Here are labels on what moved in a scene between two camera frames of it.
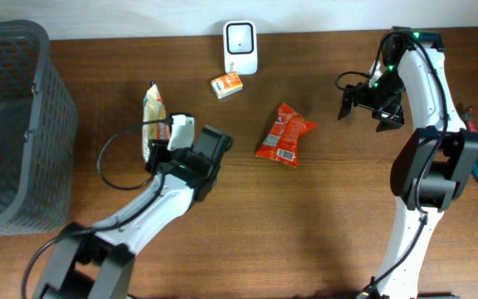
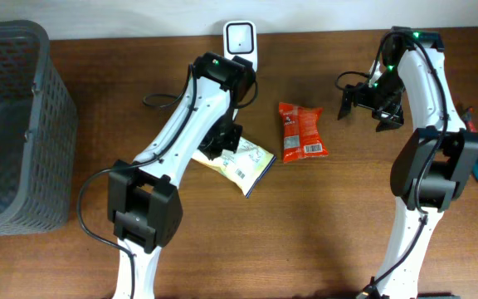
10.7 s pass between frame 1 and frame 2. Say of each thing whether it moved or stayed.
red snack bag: moved
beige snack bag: moved
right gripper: stayed
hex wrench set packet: stayed
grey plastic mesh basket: stayed
